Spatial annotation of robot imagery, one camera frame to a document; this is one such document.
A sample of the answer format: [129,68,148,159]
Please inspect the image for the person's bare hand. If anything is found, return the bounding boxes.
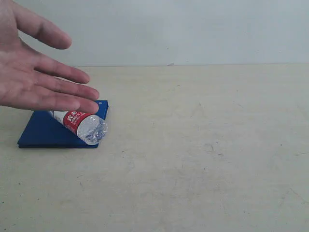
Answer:
[0,0,99,114]

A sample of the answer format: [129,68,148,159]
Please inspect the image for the blue binder folder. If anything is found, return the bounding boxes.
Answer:
[17,100,109,148]

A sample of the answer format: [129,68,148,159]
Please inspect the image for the clear plastic water bottle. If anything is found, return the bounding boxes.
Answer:
[49,111,107,145]

